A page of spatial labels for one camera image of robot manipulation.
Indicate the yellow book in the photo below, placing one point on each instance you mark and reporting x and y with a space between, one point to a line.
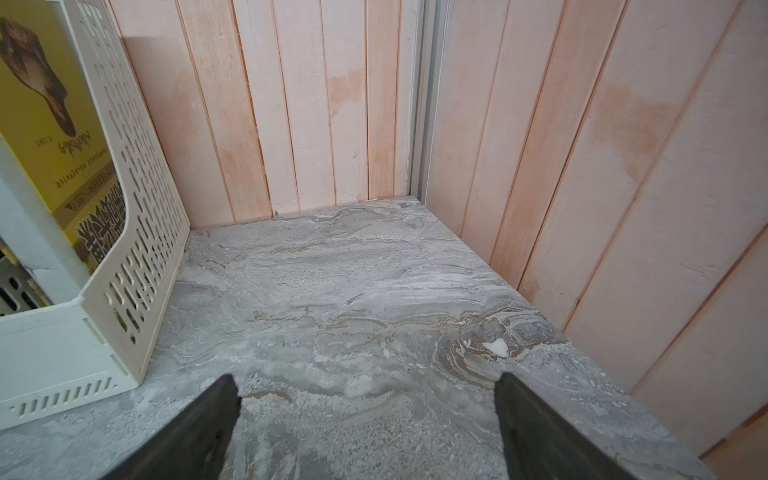
50 123

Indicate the white file organizer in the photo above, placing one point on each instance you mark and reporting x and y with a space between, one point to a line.
70 337

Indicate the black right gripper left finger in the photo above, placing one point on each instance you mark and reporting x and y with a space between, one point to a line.
193 445

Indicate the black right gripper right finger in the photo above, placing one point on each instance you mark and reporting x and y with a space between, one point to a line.
538 443

